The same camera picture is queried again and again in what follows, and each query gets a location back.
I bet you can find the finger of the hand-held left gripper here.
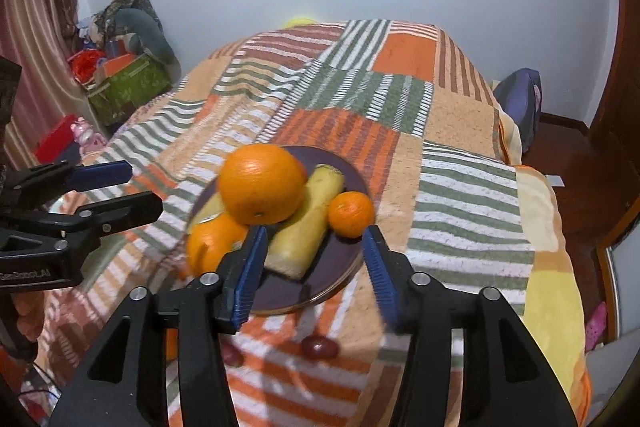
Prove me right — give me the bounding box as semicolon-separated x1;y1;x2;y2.
0;190;165;253
0;160;134;208

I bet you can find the yellow fleece blanket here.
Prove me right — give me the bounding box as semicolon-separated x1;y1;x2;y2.
492;79;593;410

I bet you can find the orange box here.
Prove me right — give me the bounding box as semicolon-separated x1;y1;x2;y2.
97;54;139;81

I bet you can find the red flat box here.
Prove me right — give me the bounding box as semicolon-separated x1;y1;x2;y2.
32;116;83;164

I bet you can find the striped red curtain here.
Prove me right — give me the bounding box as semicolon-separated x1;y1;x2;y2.
0;0;85;170

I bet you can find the pink dotted slipper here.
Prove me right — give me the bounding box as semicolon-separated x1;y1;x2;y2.
584;302;609;353

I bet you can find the yellow corn cob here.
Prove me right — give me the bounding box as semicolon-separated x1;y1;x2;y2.
264;164;346;281
192;191;231;225

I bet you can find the large orange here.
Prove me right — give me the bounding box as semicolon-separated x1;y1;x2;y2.
218;143;308;225

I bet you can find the purple plate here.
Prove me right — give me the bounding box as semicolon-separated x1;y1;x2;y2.
187;146;375;315

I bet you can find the dark red jujube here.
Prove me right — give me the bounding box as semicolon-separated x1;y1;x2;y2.
220;341;245;368

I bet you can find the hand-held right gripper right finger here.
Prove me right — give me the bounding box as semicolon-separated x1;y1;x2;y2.
361;224;577;427

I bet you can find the pink toy bottle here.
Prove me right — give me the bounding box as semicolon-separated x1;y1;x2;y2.
72;118;107;156

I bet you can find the red plastic bag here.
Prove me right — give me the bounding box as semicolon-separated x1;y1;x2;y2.
69;50;108;84

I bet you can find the striped patchwork blanket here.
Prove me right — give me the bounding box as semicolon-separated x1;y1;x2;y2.
15;19;591;427

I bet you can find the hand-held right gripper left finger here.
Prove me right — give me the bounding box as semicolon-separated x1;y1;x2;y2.
60;225;269;427

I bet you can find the medium orange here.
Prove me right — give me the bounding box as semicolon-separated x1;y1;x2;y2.
186;213;249;276

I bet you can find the purple backpack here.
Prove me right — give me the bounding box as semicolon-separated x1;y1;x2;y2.
492;68;543;154

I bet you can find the brown wooden door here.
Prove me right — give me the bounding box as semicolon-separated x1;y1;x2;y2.
585;0;640;233

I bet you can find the green patterned storage box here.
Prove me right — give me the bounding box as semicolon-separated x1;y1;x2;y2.
87;57;174;128

